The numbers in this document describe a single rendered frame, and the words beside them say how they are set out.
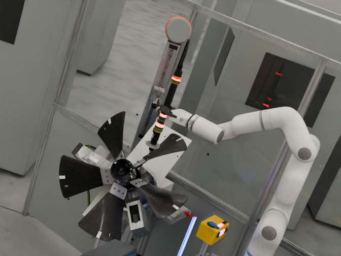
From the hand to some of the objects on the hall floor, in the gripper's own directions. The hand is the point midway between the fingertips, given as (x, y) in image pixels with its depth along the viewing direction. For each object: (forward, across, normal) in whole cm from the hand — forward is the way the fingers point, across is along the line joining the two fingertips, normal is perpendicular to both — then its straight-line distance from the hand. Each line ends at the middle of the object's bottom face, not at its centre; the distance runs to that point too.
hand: (165, 108), depth 246 cm
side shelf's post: (+13, -55, +160) cm, 170 cm away
